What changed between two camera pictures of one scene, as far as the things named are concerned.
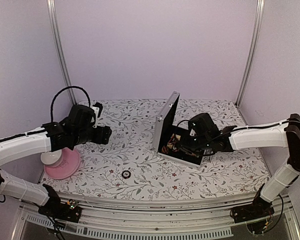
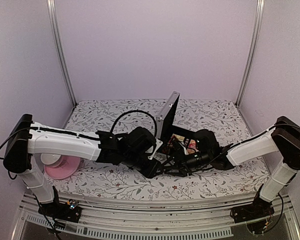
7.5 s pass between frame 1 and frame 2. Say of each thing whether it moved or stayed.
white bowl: stayed
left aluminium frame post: stayed
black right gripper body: moved
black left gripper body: moved
